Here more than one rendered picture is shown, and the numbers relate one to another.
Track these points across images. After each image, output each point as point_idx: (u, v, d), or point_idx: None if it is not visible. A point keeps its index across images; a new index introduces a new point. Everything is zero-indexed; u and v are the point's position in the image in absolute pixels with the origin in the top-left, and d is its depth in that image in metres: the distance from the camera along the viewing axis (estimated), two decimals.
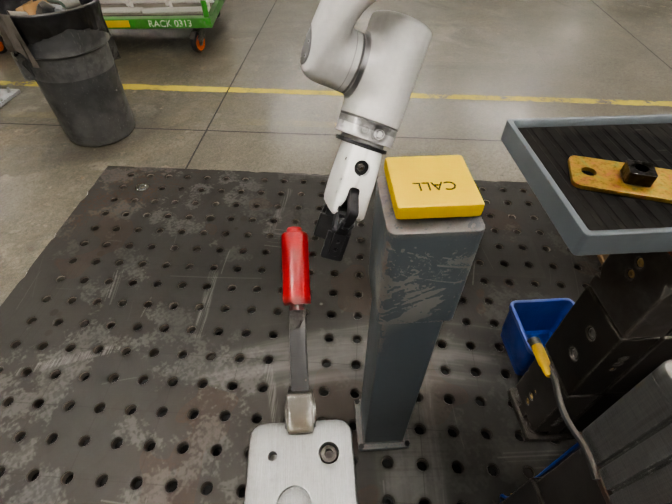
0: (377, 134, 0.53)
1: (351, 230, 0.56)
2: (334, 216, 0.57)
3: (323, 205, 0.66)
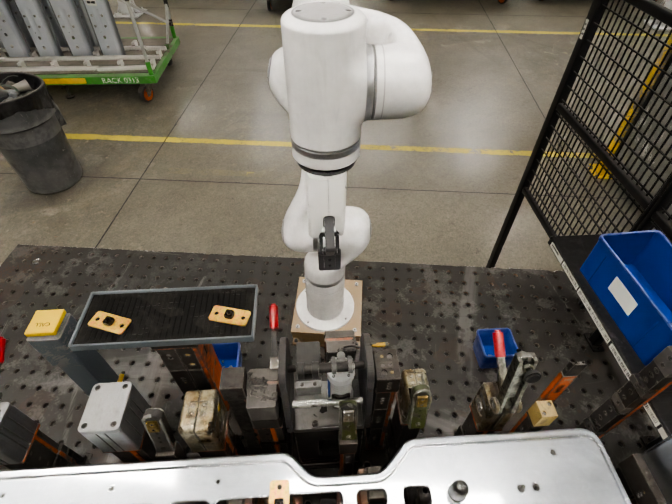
0: None
1: None
2: None
3: (338, 251, 0.56)
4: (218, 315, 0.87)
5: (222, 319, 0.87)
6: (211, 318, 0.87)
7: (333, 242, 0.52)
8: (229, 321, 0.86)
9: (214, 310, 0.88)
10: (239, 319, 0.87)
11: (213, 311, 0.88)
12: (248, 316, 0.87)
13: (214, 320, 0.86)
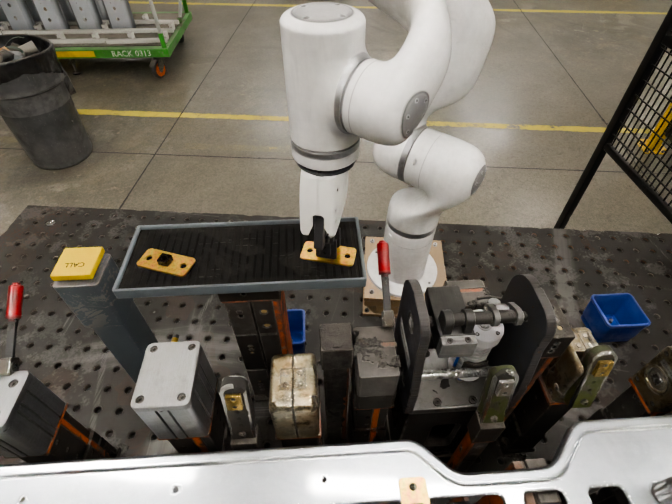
0: None
1: None
2: None
3: (332, 243, 0.59)
4: (313, 252, 0.64)
5: (319, 257, 0.64)
6: (304, 256, 0.64)
7: (321, 243, 0.55)
8: (330, 260, 0.63)
9: (307, 247, 0.65)
10: (343, 257, 0.64)
11: (305, 248, 0.65)
12: (354, 254, 0.64)
13: (308, 258, 0.63)
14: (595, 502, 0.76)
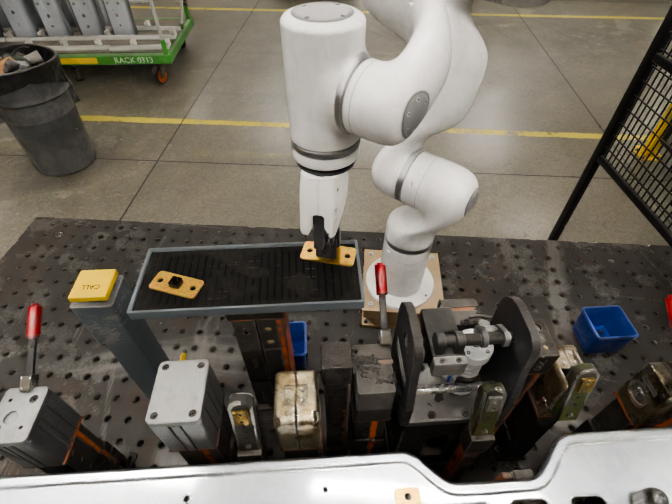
0: None
1: None
2: None
3: (332, 243, 0.59)
4: (313, 252, 0.64)
5: (319, 257, 0.64)
6: (304, 256, 0.64)
7: (321, 243, 0.55)
8: (330, 260, 0.63)
9: (307, 247, 0.65)
10: (343, 257, 0.64)
11: (305, 248, 0.65)
12: (354, 254, 0.64)
13: (308, 258, 0.63)
14: None
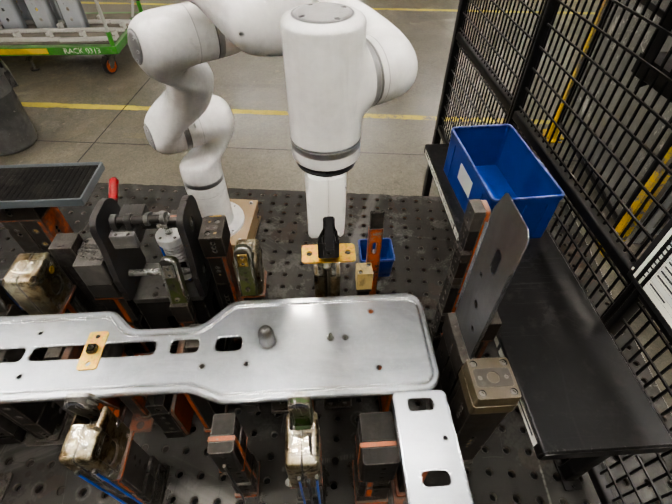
0: None
1: None
2: None
3: (336, 242, 0.59)
4: (313, 255, 0.64)
5: (321, 258, 0.63)
6: (306, 260, 0.63)
7: (332, 243, 0.55)
8: (333, 259, 0.63)
9: (305, 251, 0.64)
10: (344, 254, 0.64)
11: (304, 252, 0.64)
12: (353, 249, 0.65)
13: (311, 262, 0.63)
14: None
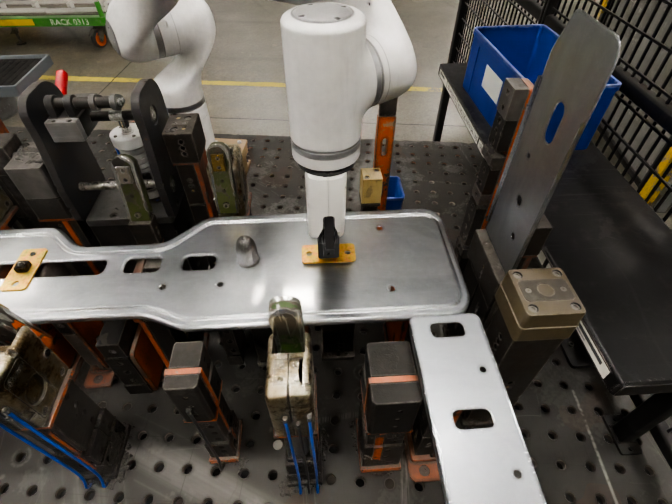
0: None
1: None
2: None
3: (336, 242, 0.59)
4: (313, 255, 0.64)
5: (321, 259, 0.63)
6: (306, 260, 0.63)
7: (332, 243, 0.55)
8: (333, 259, 0.63)
9: (305, 251, 0.64)
10: (344, 254, 0.64)
11: (304, 252, 0.64)
12: (353, 249, 0.65)
13: (311, 262, 0.63)
14: None
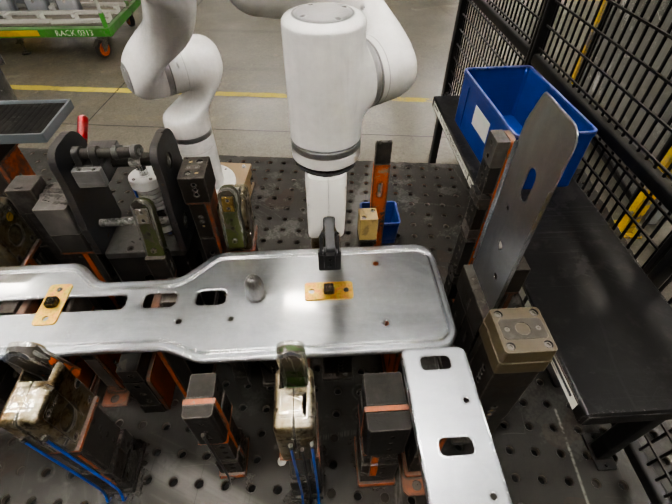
0: None
1: None
2: None
3: (338, 251, 0.56)
4: (315, 292, 0.71)
5: (322, 296, 0.70)
6: (308, 298, 0.70)
7: (333, 243, 0.52)
8: (333, 297, 0.70)
9: (308, 288, 0.71)
10: (343, 291, 0.71)
11: (307, 290, 0.71)
12: (351, 286, 0.72)
13: (313, 299, 0.70)
14: None
